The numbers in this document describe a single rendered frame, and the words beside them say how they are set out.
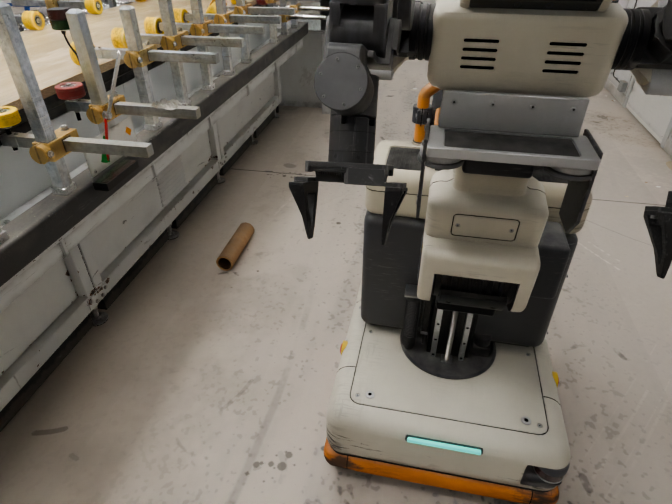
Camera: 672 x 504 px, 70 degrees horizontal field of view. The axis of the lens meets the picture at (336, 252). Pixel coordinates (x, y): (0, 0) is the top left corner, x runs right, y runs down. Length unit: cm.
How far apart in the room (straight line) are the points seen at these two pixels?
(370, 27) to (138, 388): 150
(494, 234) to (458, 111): 26
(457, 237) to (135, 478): 115
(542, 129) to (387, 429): 81
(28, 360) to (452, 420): 132
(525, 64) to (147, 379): 153
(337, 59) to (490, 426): 103
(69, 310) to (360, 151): 156
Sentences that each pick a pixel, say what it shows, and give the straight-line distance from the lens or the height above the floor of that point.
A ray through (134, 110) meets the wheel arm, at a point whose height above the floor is 85.
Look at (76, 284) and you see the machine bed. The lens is 200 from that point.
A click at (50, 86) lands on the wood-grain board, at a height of 90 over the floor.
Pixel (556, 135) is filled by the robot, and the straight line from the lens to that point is 86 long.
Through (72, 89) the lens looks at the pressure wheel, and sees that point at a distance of 173.
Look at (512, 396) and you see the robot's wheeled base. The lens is 141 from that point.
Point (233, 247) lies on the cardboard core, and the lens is 227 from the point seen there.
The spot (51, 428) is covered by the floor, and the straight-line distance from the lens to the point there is 185.
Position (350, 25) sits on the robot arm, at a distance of 61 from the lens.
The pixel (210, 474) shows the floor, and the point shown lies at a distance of 158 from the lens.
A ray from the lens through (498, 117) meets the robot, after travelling 84.
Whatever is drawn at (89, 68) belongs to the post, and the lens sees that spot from 162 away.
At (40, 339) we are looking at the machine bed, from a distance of 191.
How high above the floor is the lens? 133
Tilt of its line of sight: 35 degrees down
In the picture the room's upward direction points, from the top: straight up
